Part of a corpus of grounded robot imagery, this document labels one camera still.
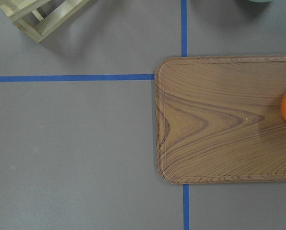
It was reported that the brown wooden tray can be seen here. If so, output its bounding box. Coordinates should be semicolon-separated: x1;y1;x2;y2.
155;55;286;184

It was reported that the light wooden mug rack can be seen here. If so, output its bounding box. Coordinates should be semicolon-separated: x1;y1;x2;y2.
0;0;89;43

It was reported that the mint green bowl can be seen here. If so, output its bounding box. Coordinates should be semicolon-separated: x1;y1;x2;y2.
248;0;273;3

